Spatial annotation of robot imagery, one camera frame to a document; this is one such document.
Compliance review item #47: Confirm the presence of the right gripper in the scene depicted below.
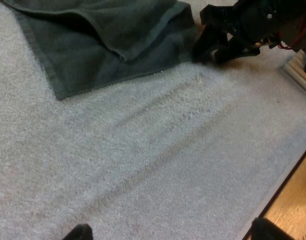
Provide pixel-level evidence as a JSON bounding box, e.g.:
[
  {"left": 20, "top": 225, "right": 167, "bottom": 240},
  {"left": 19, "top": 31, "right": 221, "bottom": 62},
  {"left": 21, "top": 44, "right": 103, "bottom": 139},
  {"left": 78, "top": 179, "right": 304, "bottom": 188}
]
[{"left": 191, "top": 0, "right": 306, "bottom": 65}]

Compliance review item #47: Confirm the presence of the dark grey-green towel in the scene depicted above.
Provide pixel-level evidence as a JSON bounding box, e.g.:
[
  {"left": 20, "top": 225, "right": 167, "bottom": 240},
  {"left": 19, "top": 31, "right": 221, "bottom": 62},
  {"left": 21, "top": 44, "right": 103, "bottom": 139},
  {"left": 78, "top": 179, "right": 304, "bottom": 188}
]
[{"left": 0, "top": 0, "right": 201, "bottom": 101}]

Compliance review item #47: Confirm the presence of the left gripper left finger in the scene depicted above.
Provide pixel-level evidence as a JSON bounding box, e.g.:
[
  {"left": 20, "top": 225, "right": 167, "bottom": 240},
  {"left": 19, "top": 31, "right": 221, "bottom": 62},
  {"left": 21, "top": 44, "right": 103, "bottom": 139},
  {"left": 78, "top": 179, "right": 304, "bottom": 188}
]
[{"left": 62, "top": 223, "right": 94, "bottom": 240}]

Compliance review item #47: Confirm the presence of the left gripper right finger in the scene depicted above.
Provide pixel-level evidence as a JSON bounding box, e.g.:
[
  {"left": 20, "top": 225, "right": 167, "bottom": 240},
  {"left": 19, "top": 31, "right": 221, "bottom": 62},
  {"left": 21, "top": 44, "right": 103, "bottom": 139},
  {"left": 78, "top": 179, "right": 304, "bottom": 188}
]
[{"left": 251, "top": 217, "right": 295, "bottom": 240}]

